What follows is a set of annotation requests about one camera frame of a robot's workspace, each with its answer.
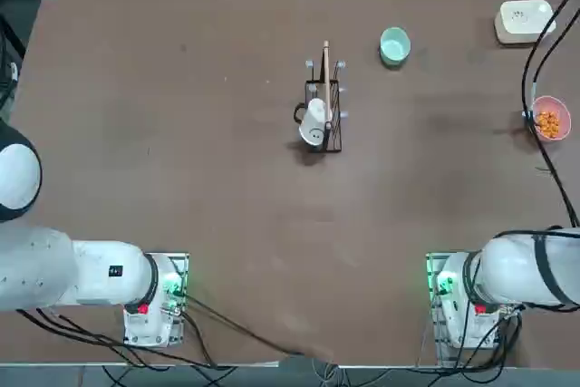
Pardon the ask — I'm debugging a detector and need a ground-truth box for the green bowl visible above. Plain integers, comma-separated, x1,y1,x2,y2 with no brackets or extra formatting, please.
378,26,412,70

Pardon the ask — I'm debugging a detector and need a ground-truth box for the pink bowl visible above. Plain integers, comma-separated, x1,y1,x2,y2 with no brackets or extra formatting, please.
527,95,572,143

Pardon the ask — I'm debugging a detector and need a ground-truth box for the orange popcorn pile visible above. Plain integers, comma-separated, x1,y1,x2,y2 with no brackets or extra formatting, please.
536,110,562,138

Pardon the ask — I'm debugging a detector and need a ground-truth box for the white rectangular tray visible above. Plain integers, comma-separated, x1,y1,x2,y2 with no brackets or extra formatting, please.
493,0,556,47

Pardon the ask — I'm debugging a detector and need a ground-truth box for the white smiley mug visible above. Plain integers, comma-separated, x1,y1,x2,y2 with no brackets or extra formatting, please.
293,97,328,149

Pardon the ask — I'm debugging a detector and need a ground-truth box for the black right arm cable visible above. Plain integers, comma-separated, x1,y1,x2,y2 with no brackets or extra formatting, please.
520,0,580,229

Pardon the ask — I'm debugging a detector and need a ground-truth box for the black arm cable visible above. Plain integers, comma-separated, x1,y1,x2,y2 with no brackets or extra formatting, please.
180,294,305,357
520,0,580,229

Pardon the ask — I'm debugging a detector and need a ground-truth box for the black wire cup rack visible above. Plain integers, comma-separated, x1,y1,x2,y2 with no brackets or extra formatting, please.
304,41,349,154

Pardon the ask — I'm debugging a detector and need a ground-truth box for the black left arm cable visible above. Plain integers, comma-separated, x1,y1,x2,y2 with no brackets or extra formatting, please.
180,294,305,357

